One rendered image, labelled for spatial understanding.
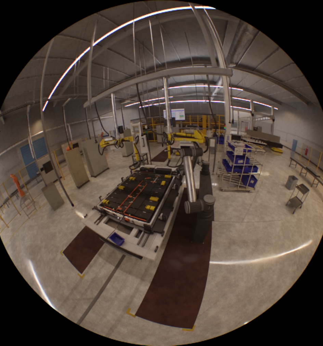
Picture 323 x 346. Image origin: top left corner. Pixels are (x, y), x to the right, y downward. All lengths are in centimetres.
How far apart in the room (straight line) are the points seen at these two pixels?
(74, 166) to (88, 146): 129
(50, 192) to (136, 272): 443
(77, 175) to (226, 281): 663
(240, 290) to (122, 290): 220
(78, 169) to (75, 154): 72
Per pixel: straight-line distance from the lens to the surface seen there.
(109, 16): 910
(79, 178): 609
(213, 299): 248
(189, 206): 160
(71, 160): 582
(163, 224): 181
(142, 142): 521
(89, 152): 625
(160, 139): 1183
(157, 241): 171
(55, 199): 552
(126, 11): 900
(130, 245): 177
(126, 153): 857
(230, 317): 270
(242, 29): 766
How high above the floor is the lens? 235
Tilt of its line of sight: 27 degrees down
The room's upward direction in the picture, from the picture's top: 6 degrees counter-clockwise
